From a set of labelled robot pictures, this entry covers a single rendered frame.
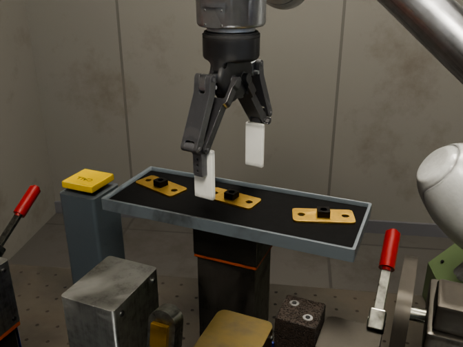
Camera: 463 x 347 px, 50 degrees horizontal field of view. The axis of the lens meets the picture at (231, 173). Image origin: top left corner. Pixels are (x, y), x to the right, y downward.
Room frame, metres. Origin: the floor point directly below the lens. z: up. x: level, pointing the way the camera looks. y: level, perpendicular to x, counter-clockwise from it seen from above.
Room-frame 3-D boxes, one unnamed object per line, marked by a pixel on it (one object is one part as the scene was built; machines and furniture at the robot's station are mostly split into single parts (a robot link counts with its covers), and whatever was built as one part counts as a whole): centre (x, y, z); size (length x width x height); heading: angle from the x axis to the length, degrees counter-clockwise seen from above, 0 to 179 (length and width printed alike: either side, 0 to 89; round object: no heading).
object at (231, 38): (0.67, 0.00, 1.36); 0.08 x 0.07 x 0.09; 148
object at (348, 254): (0.65, 0.00, 1.16); 0.37 x 0.14 x 0.02; 67
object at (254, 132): (0.72, -0.04, 1.22); 0.03 x 0.01 x 0.07; 58
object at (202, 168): (0.59, 0.05, 1.25); 0.03 x 0.01 x 0.05; 148
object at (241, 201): (0.67, 0.00, 1.17); 0.08 x 0.04 x 0.01; 58
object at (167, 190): (0.71, 0.11, 1.17); 0.08 x 0.04 x 0.01; 49
